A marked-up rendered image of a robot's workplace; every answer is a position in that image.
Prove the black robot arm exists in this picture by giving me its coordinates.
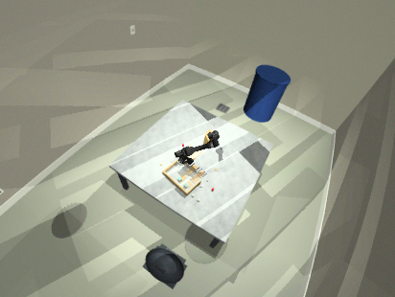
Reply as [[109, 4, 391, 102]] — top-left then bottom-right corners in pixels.
[[174, 130, 220, 164]]

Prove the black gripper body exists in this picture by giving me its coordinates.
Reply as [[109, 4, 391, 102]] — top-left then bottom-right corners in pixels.
[[185, 156, 194, 165]]

